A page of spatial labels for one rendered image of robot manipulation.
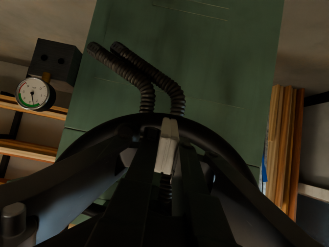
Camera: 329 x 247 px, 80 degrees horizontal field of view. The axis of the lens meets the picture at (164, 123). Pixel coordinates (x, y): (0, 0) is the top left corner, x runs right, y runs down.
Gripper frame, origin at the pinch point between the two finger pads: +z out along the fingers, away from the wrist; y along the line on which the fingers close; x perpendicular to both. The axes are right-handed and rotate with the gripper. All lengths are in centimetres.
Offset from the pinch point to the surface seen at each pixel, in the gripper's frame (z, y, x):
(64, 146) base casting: 21.8, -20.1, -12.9
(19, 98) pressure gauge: 18.6, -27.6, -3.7
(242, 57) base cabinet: 31.1, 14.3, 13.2
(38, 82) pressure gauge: 19.8, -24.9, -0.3
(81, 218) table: 17.2, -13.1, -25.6
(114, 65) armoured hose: 16.8, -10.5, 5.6
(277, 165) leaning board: 137, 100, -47
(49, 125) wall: 242, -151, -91
